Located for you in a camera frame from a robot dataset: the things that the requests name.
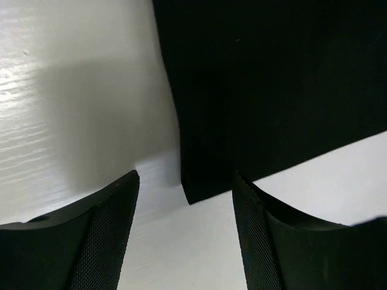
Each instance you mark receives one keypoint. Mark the black skirt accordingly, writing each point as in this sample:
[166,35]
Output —
[261,86]

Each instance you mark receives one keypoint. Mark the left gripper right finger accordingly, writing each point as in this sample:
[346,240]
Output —
[284,248]

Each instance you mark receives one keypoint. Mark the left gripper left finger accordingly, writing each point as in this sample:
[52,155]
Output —
[79,246]

